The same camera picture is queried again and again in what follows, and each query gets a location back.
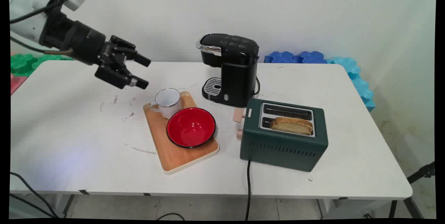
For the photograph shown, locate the black hanging cable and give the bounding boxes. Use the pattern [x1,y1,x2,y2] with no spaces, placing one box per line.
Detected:
[10,172,60,218]

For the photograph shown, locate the white enamel mug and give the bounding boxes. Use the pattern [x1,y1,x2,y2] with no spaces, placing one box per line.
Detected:
[150,88,183,119]

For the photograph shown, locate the black tripod leg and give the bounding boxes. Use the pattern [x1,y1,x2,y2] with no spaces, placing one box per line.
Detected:
[388,161,436,219]

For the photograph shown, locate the red enamel bowl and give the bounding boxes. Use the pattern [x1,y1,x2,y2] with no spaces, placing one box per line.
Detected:
[166,107,217,149]

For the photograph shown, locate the black coffee machine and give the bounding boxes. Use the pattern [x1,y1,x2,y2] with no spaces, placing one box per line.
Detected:
[196,33,260,108]

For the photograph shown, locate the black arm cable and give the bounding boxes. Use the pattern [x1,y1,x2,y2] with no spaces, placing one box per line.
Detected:
[10,36,74,56]
[10,0,70,24]

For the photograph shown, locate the green foam puzzle mat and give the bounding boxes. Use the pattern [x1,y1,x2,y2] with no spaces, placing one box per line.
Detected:
[10,53,74,77]

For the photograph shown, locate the pink foam puzzle mat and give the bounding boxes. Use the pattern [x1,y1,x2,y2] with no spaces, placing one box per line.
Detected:
[10,73,28,96]

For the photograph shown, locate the cyan foam puzzle mat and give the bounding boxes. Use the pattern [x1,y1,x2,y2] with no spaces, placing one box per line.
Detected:
[326,57,376,113]

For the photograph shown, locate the blue foam puzzle mat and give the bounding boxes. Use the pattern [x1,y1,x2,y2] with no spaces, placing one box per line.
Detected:
[264,51,328,64]

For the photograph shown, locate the toasted bread slice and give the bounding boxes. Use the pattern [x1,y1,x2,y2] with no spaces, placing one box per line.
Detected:
[269,117,314,136]

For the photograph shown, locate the black toaster power cable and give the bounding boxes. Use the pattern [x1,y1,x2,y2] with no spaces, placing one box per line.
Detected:
[245,160,253,221]

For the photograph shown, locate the white table leg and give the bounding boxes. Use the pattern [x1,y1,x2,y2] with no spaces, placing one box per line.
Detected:
[317,199,349,219]

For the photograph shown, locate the black floor cable loop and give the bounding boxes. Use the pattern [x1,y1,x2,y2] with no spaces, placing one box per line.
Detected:
[156,213,185,221]

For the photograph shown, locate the green two-slot toaster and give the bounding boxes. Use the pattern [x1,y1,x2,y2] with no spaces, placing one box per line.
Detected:
[239,98,329,173]

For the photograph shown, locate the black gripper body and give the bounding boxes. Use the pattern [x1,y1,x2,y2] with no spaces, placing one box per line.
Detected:
[39,9,117,67]

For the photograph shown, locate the wooden serving tray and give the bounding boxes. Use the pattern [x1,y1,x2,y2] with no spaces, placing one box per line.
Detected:
[143,91,220,175]

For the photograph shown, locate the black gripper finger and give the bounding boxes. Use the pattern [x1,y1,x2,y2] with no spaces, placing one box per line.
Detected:
[104,35,152,68]
[94,62,149,90]

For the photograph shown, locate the beige toaster lever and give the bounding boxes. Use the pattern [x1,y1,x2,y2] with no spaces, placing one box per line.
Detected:
[233,108,247,124]

